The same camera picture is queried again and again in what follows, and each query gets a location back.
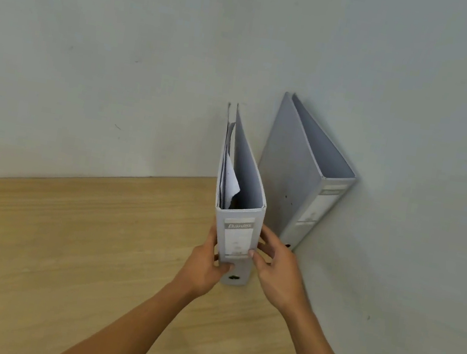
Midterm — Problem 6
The person's left hand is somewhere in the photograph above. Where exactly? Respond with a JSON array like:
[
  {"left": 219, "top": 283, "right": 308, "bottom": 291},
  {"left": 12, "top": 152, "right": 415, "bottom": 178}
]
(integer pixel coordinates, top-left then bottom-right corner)
[{"left": 170, "top": 219, "right": 241, "bottom": 305}]

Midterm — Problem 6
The person's right hand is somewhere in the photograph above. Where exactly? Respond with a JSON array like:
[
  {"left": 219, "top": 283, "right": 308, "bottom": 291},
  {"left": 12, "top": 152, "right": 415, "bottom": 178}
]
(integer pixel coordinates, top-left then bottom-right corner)
[{"left": 240, "top": 223, "right": 319, "bottom": 321}]

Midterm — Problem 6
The person's left forearm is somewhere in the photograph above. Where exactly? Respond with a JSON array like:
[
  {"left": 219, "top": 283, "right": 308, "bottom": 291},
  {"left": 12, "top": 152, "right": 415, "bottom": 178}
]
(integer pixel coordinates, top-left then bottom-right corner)
[{"left": 51, "top": 262, "right": 196, "bottom": 354}]

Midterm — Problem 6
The torn-edge white paper stack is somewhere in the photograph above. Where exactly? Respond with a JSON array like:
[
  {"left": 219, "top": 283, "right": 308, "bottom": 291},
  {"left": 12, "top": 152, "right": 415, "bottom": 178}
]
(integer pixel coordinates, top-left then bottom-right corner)
[{"left": 214, "top": 120, "right": 252, "bottom": 212}]

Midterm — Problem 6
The wooden table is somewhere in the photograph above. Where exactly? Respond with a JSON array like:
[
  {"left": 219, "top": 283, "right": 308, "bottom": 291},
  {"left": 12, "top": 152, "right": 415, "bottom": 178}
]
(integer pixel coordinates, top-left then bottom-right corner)
[{"left": 0, "top": 143, "right": 394, "bottom": 354}]

